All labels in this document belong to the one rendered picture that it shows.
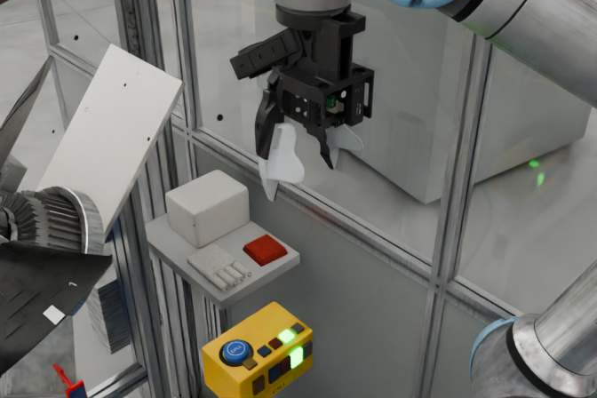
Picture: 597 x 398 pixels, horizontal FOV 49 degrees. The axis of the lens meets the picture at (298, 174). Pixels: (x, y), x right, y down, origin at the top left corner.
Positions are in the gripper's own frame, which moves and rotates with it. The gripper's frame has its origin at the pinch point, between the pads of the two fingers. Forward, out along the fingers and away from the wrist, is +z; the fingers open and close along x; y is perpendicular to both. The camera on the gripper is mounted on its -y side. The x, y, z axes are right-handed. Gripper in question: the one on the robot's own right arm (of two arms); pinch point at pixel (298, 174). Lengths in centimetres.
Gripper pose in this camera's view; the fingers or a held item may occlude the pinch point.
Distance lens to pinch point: 74.2
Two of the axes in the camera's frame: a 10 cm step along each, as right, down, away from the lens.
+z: 0.0, 8.4, 5.4
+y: 6.9, 3.9, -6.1
